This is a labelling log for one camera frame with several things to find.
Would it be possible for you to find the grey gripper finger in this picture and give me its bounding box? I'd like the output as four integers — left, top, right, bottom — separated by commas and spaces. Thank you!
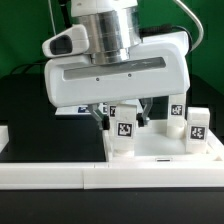
88, 104, 110, 130
137, 98, 153, 127

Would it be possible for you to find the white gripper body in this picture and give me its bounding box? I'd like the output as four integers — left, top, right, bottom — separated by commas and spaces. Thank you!
45, 32, 190, 107

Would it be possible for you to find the white square table top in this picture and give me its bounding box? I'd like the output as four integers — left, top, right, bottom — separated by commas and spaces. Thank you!
103, 120, 224, 163

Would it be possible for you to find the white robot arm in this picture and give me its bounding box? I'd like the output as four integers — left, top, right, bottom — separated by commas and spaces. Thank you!
42, 0, 191, 129

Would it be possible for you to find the white U-shaped obstacle fence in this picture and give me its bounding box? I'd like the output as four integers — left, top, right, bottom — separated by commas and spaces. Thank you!
0, 124, 224, 191

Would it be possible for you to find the white marker base plate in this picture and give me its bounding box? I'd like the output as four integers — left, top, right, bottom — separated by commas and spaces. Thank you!
55, 105, 90, 115

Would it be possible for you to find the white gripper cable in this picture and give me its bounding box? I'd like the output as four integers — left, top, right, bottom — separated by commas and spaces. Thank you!
173, 0, 205, 54

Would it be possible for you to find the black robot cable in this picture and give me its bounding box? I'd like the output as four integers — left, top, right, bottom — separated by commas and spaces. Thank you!
9, 61, 49, 76

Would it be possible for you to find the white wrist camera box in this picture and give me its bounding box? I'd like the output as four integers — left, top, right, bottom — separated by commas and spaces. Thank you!
42, 24, 90, 58

